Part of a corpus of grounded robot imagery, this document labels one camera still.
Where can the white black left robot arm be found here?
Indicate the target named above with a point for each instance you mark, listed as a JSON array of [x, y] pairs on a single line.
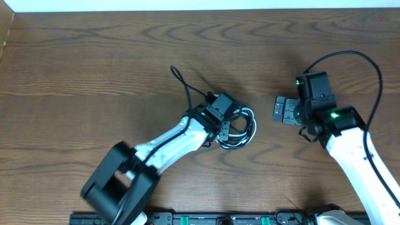
[[123, 183]]

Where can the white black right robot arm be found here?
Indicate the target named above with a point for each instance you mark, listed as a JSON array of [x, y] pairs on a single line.
[[342, 132]]

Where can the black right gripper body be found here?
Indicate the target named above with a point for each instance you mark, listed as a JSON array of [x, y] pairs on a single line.
[[300, 112]]

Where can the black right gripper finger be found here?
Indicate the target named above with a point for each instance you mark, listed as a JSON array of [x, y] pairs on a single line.
[[290, 112], [278, 108]]

